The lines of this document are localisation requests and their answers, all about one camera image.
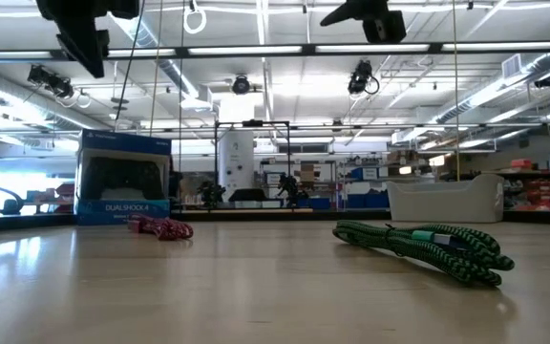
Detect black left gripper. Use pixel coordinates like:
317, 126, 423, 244
35, 0, 140, 78

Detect white cable loop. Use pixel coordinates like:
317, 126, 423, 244
182, 4, 208, 35

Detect green braided USB-C cable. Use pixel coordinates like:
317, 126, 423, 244
331, 219, 516, 289

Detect blue storage bins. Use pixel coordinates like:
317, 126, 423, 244
346, 190, 391, 210

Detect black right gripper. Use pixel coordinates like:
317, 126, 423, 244
320, 0, 408, 44

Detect white cylindrical tank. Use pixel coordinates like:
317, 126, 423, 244
217, 129, 256, 202

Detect white plastic bin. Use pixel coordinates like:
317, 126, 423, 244
386, 173, 506, 224

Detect black rectangular stand frame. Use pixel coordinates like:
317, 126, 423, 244
213, 119, 291, 204

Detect red braided USB-C cable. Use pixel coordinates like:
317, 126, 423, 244
128, 213, 195, 242

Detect black aluminium table frame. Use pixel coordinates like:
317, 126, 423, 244
0, 208, 550, 228

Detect black overhead crossbar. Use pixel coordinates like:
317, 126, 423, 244
0, 39, 550, 61

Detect red storage bin shelf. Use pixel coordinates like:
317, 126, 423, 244
503, 157, 550, 214

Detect thin black hanging cable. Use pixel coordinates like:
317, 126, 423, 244
112, 0, 147, 123

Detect blue DualShock controller box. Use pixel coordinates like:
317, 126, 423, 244
74, 128, 173, 226

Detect black ceiling-mounted camera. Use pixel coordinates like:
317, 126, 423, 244
26, 64, 75, 100
347, 59, 380, 96
230, 75, 252, 96

